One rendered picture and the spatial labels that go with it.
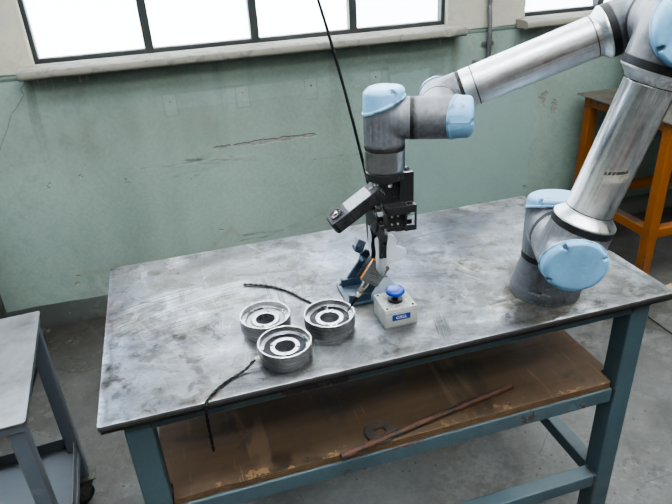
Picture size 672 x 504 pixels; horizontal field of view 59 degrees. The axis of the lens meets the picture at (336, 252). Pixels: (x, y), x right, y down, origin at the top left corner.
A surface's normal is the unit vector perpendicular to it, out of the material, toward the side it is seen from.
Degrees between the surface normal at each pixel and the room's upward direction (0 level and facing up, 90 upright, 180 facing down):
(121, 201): 90
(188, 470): 0
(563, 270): 98
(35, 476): 90
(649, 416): 0
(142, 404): 0
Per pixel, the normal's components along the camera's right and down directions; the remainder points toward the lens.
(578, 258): -0.14, 0.58
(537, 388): -0.05, -0.88
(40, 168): 0.28, 0.43
